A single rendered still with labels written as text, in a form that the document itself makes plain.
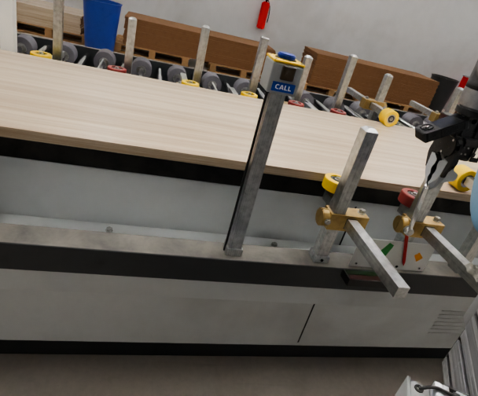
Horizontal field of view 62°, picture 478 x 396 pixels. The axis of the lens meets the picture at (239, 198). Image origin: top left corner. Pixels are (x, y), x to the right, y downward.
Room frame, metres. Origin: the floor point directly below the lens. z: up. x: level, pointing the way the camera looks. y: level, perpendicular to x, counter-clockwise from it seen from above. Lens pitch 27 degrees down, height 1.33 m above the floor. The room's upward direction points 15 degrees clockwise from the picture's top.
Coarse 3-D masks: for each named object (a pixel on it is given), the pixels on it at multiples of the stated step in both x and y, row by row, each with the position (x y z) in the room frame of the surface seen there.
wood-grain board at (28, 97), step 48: (0, 96) 1.08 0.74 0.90; (48, 96) 1.18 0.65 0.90; (96, 96) 1.30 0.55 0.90; (144, 96) 1.44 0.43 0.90; (192, 96) 1.61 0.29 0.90; (240, 96) 1.83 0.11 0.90; (96, 144) 0.95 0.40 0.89; (144, 144) 1.01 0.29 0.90; (192, 144) 1.10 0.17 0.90; (240, 144) 1.21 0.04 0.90; (288, 144) 1.33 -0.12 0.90; (336, 144) 1.49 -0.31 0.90; (384, 144) 1.67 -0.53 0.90
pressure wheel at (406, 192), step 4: (404, 188) 1.19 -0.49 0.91; (408, 188) 1.20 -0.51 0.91; (400, 192) 1.17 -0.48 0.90; (404, 192) 1.15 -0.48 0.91; (408, 192) 1.16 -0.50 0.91; (412, 192) 1.17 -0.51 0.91; (416, 192) 1.16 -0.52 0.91; (400, 196) 1.16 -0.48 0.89; (404, 196) 1.14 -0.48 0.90; (408, 196) 1.13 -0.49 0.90; (412, 196) 1.13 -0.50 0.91; (400, 200) 1.15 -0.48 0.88; (404, 200) 1.14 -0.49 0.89; (408, 200) 1.13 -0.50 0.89; (412, 200) 1.13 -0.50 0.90; (404, 204) 1.14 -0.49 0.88; (408, 204) 1.13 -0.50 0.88
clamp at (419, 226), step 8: (400, 216) 1.06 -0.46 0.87; (408, 216) 1.07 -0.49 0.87; (400, 224) 1.04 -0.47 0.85; (408, 224) 1.04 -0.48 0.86; (416, 224) 1.04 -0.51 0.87; (424, 224) 1.05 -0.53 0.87; (432, 224) 1.06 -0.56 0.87; (440, 224) 1.07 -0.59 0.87; (400, 232) 1.04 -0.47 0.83; (416, 232) 1.04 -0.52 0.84; (440, 232) 1.07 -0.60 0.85
